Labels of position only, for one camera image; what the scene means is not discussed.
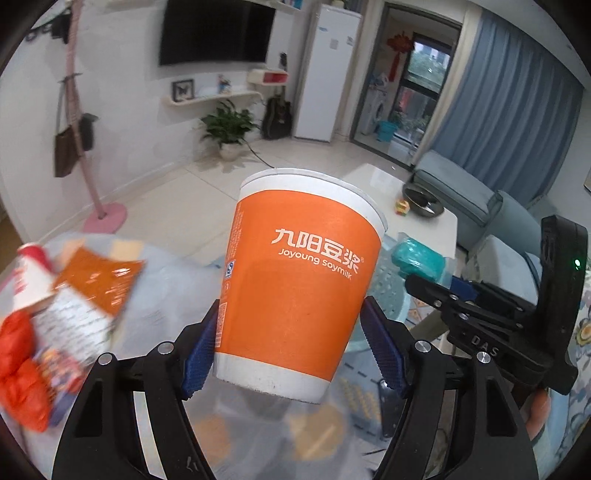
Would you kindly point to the dark metal bowl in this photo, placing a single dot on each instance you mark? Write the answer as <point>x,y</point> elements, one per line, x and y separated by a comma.
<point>422,201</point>

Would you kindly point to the white washing machine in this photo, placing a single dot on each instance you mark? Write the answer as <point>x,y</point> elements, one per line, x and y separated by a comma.
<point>376,108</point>

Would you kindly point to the potted green plant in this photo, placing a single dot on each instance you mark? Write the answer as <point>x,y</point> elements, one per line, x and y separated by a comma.
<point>228,127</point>

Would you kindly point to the pink coat rack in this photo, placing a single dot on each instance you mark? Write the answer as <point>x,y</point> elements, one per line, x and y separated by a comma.
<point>76,115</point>

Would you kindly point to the red and white cup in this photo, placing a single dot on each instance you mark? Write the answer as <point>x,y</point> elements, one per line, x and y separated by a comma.
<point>27,277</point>

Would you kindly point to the framed butterfly picture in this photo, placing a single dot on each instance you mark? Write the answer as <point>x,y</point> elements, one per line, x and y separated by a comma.
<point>183,90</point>

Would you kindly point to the blue bucket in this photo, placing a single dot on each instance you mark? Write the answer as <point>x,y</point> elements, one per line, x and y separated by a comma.
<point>385,130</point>

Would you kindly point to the light blue plastic basket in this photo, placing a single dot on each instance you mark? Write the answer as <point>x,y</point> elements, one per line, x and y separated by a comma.
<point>390,286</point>

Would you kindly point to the orange-red plastic bag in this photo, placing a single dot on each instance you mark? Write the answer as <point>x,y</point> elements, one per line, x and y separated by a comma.
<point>21,369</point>

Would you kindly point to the black acoustic guitar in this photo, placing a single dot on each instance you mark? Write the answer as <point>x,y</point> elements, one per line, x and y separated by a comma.
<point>277,117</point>

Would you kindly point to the white standing air conditioner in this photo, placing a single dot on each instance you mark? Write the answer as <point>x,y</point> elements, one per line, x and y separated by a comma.
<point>325,74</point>

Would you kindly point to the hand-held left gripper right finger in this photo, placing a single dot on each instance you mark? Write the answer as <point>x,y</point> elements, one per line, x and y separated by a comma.
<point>383,350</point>

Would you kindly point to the red knot ornament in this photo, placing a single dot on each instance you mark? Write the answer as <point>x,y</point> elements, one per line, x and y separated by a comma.
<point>398,50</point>

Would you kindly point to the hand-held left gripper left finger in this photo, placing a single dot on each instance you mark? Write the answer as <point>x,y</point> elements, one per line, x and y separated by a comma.
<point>201,355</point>

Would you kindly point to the small black bag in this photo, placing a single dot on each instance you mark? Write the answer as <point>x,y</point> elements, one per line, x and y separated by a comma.
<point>87,131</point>

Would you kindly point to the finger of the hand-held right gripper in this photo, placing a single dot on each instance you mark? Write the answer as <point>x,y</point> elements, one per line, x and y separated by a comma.
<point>438,297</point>
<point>464,288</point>

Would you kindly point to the black wall television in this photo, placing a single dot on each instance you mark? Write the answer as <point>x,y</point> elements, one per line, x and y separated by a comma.
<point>217,32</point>

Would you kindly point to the orange snack packet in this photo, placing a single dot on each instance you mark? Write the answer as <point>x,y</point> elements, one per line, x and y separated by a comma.
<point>99,286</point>

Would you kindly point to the teal plastic bag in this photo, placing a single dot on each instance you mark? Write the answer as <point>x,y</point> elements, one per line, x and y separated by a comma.
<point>418,261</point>

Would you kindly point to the orange paper cup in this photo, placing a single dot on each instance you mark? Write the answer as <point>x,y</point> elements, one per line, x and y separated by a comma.
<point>295,286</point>

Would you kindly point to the brown tote bag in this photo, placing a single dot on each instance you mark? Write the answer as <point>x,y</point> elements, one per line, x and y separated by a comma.
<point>67,152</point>

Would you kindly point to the person's right hand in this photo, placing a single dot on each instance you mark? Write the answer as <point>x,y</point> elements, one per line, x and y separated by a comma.
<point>538,410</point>

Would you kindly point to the blue-grey sofa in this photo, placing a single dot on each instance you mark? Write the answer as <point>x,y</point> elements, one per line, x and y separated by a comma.
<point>461,189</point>

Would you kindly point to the curved white wall shelf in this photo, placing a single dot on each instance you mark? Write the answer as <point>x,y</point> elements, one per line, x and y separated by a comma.
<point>212,97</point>

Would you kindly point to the white coffee table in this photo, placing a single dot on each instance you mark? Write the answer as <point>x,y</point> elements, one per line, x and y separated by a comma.
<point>406,189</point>

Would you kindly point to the white printed paper box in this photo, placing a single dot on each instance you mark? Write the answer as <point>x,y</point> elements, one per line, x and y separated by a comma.
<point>74,323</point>

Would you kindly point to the blue curtain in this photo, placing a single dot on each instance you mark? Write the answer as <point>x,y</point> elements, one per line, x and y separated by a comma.
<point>508,92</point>

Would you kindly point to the white and red wall box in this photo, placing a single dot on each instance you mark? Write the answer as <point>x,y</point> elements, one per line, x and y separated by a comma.
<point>268,76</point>

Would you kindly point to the black hat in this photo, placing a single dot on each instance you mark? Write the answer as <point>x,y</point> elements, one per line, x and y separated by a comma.
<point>59,28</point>

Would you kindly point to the balcony window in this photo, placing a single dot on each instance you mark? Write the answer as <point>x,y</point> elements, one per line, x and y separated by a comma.
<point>425,60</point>

